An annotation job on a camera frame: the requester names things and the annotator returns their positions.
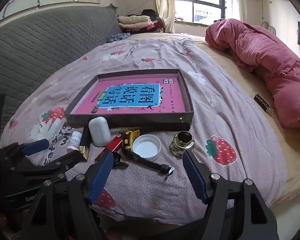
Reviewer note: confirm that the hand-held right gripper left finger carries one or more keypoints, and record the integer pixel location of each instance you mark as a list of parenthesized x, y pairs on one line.
[(101, 177)]

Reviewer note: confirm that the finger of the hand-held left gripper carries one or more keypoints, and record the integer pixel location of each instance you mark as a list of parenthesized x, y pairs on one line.
[(35, 146), (62, 161)]

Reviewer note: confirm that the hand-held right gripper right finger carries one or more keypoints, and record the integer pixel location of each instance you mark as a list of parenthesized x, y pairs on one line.
[(193, 175)]

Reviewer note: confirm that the small white pill bottle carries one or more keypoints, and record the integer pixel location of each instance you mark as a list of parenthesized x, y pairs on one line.
[(73, 142)]

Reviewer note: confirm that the small black hair clip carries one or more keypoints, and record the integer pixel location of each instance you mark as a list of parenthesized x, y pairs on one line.
[(120, 164)]

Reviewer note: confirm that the black and gold lipstick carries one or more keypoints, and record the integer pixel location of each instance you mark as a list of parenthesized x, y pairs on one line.
[(85, 140)]

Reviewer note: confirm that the red and black lighter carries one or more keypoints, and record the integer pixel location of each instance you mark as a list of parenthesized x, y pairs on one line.
[(113, 143)]

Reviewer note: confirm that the white earbud case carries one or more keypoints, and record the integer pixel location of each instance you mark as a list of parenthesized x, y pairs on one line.
[(100, 131)]

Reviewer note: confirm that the black and yellow wristwatch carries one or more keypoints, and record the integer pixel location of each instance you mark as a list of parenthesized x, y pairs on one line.
[(145, 161)]

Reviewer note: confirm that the white plastic jar lid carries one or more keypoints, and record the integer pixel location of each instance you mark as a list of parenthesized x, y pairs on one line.
[(146, 147)]

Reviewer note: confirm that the shallow grey cardboard box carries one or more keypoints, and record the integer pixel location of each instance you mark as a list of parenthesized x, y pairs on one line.
[(127, 120)]

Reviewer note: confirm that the pink and blue book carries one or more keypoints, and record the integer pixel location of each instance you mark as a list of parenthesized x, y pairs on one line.
[(120, 97)]

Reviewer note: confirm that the black and gold mattress tag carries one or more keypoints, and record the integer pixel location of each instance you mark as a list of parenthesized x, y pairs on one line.
[(262, 103)]

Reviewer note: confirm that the grey quilted headboard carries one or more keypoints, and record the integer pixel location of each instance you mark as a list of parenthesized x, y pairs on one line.
[(40, 42)]

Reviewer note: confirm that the beige bed sheet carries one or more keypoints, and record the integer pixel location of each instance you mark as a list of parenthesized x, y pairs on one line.
[(240, 80)]

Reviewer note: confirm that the blue patterned cloth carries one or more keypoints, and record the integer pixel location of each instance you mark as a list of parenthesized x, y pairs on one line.
[(116, 38)]

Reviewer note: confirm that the pink duvet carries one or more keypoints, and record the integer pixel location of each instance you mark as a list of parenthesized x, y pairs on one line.
[(265, 55)]

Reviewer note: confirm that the folded beige and pink clothes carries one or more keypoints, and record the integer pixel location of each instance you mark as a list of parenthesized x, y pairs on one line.
[(133, 21)]

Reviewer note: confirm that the cream curtain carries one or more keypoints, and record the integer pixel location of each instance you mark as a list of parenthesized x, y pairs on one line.
[(165, 5)]

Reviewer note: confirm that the dark framed window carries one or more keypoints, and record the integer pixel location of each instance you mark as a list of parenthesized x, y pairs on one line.
[(200, 0)]

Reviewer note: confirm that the white sheer curtain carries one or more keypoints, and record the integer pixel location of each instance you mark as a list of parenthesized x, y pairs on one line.
[(240, 0)]

